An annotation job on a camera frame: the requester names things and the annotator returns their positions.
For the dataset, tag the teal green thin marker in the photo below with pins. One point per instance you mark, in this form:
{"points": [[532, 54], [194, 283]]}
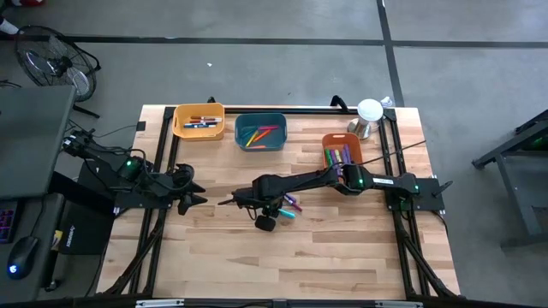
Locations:
{"points": [[247, 133]]}

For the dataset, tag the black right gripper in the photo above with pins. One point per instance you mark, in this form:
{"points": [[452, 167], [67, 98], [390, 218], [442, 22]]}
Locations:
{"points": [[261, 194]]}

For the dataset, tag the teal plastic bin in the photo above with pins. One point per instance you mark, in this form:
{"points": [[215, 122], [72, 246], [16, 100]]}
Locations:
{"points": [[276, 141]]}

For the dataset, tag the white crumpled wrapper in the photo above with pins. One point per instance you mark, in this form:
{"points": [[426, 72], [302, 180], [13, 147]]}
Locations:
{"points": [[387, 102]]}

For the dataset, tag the yellow marker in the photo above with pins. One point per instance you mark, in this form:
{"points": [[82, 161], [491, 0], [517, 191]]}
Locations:
{"points": [[251, 138]]}

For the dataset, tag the grey raised desk panel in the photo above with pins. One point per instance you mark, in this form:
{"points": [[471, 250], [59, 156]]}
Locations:
{"points": [[34, 141]]}

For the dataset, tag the orange thin marker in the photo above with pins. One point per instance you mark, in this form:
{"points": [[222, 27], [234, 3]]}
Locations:
{"points": [[257, 146]]}

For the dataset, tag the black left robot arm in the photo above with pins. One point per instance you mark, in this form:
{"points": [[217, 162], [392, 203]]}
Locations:
{"points": [[128, 169]]}

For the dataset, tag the yellow plastic bin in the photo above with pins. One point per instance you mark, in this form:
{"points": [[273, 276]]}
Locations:
{"points": [[199, 133]]}

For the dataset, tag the dark grey desk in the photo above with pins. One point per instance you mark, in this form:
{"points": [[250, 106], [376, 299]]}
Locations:
{"points": [[40, 214]]}

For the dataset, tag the black box white logo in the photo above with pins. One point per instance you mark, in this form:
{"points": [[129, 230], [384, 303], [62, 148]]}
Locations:
{"points": [[85, 233]]}

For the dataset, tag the teal highlighter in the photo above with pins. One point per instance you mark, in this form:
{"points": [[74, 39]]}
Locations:
{"points": [[286, 213]]}

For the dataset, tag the black controller box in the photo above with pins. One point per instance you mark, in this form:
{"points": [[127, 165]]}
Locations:
{"points": [[92, 190]]}

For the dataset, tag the orange highlighter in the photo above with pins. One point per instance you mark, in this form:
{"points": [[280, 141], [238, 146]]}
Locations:
{"points": [[262, 135]]}

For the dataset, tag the small black clamp block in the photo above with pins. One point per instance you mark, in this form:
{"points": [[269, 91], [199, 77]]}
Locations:
{"points": [[141, 126]]}

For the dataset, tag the black floor fan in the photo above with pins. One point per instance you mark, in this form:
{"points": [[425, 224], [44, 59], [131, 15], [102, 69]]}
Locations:
{"points": [[55, 64]]}

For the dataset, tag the black aluminium table frame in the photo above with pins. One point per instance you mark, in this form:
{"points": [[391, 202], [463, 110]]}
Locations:
{"points": [[308, 110]]}

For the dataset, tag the black backlit keyboard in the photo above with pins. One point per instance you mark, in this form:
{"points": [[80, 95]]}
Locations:
{"points": [[6, 220]]}

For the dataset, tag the yellow black card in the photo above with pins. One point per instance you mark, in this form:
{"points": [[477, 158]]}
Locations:
{"points": [[56, 239]]}

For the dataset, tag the person's foot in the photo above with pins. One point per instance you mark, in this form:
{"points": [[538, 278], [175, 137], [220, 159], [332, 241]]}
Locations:
{"points": [[7, 26]]}

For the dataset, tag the dark grey metal cart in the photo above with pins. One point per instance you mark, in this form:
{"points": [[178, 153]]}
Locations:
{"points": [[510, 184]]}

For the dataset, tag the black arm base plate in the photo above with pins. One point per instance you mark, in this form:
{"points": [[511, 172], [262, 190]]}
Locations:
{"points": [[432, 201], [141, 204]]}

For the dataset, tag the blue white marker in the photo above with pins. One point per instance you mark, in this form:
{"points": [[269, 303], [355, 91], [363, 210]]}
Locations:
{"points": [[192, 125]]}

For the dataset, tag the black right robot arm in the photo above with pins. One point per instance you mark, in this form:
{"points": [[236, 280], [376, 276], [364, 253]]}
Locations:
{"points": [[308, 181]]}

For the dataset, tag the orange plastic bin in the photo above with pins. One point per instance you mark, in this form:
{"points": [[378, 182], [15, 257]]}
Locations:
{"points": [[338, 139]]}

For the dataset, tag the pink marker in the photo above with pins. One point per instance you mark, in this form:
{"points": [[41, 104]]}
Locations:
{"points": [[269, 127]]}

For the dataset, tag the silver metal bracket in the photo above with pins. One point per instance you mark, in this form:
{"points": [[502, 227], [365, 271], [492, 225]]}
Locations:
{"points": [[398, 304], [159, 303]]}

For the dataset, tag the black computer mouse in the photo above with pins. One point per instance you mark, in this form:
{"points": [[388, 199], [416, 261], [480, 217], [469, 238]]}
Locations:
{"points": [[21, 256]]}

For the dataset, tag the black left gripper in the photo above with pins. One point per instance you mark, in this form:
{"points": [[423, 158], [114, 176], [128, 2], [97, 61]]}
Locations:
{"points": [[184, 175]]}

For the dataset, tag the light green highlighter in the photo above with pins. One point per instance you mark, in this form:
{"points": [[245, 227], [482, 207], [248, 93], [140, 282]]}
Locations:
{"points": [[338, 155]]}

